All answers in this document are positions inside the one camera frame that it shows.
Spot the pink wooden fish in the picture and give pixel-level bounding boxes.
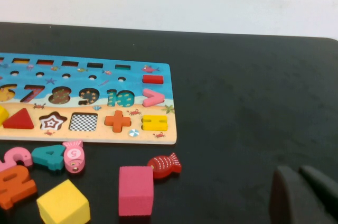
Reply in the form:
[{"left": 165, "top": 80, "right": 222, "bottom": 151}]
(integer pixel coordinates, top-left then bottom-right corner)
[{"left": 62, "top": 139, "right": 86, "bottom": 174}]

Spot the red wooden fish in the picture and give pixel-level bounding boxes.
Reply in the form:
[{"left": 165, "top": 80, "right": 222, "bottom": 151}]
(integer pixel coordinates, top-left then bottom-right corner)
[{"left": 147, "top": 152, "right": 182, "bottom": 180}]

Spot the red minus sign piece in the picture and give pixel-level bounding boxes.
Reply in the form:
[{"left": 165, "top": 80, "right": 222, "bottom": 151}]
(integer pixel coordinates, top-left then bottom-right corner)
[{"left": 142, "top": 74, "right": 164, "bottom": 85}]

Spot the magenta square block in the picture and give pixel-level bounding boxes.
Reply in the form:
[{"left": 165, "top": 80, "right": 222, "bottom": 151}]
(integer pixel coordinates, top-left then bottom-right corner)
[{"left": 118, "top": 165, "right": 154, "bottom": 217}]

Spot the red triangle piece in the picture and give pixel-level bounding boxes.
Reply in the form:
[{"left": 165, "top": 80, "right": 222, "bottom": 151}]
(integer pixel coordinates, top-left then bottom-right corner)
[{"left": 2, "top": 107, "right": 35, "bottom": 130}]

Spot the orange plus sign piece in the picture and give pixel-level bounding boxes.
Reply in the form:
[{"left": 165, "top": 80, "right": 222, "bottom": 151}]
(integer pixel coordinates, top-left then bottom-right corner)
[{"left": 104, "top": 110, "right": 132, "bottom": 133}]

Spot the teal number four piece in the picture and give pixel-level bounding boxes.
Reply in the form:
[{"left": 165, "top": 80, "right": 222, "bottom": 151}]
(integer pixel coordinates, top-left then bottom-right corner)
[{"left": 31, "top": 144, "right": 66, "bottom": 171}]

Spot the yellow equals sign piece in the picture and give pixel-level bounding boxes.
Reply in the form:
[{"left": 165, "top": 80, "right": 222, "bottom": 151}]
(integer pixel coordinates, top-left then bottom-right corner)
[{"left": 142, "top": 115, "right": 168, "bottom": 132}]

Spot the pink greater-than sign piece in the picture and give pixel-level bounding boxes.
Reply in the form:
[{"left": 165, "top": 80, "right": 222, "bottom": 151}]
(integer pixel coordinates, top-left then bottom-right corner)
[{"left": 142, "top": 88, "right": 165, "bottom": 108}]

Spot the pink number five piece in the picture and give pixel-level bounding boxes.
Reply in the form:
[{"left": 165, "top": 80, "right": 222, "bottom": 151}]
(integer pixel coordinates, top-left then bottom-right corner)
[{"left": 0, "top": 146, "right": 34, "bottom": 172}]

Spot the yellow wooden cube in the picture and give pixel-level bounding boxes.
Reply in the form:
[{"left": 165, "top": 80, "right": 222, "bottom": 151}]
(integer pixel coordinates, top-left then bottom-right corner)
[{"left": 36, "top": 179, "right": 91, "bottom": 224}]

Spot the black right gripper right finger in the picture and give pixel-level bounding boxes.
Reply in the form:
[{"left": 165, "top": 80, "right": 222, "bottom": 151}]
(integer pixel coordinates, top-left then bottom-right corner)
[{"left": 299, "top": 165, "right": 338, "bottom": 209}]

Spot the blue wooden number puzzle board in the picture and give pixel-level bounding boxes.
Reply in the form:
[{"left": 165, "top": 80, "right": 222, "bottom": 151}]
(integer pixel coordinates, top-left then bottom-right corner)
[{"left": 0, "top": 52, "right": 177, "bottom": 145}]

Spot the yellow pentagon piece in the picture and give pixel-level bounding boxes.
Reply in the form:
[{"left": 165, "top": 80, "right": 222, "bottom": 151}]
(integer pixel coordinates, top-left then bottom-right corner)
[{"left": 0, "top": 105, "right": 10, "bottom": 127}]

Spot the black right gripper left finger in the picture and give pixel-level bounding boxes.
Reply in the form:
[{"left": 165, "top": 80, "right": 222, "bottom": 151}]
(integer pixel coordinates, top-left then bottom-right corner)
[{"left": 268, "top": 165, "right": 338, "bottom": 224}]

